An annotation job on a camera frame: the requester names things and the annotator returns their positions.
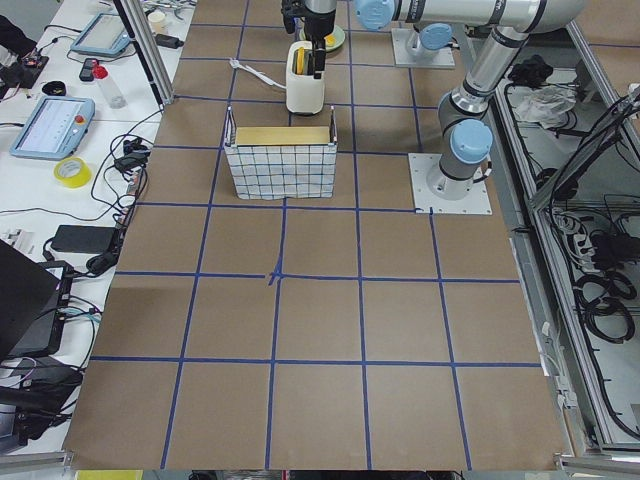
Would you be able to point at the white toaster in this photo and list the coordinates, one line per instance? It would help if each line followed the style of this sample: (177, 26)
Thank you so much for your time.
(304, 94)

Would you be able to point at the black power adapter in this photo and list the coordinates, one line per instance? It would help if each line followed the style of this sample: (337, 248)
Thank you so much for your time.
(83, 239)

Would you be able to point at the blue teach pendant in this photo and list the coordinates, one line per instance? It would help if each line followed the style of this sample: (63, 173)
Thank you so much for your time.
(104, 36)
(55, 128)

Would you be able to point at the toast slice in toaster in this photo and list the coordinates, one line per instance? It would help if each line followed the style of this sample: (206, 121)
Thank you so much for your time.
(301, 61)

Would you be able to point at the black laptop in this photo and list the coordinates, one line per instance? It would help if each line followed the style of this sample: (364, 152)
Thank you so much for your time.
(33, 297)

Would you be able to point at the aluminium frame post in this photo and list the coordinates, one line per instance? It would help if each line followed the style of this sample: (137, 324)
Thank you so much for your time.
(140, 34)

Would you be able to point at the yellow tape roll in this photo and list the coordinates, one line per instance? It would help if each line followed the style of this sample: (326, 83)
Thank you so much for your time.
(72, 172)

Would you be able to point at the checkered fabric wood box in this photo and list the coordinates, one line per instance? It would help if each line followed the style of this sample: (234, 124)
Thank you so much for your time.
(278, 162)

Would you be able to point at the blue teach pendant far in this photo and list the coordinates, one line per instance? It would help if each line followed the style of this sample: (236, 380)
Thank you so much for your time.
(104, 36)

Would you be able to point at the blue teach pendant near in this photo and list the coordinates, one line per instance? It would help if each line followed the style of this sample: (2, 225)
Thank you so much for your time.
(55, 128)

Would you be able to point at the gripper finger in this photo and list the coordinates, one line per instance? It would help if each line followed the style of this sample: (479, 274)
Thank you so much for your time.
(318, 57)
(289, 24)

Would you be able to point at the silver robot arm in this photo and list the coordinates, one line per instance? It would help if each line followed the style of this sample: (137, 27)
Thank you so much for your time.
(467, 139)
(420, 25)

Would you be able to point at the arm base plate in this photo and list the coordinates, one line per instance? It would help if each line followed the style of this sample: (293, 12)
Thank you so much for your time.
(435, 193)
(427, 48)

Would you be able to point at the triangular orange bread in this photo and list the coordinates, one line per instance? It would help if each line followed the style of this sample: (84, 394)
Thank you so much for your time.
(331, 41)

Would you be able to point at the green plate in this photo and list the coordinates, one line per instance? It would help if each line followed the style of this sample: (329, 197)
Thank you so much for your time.
(337, 31)

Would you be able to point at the clear bottle red cap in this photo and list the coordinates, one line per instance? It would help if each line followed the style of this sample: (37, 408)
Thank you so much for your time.
(110, 90)

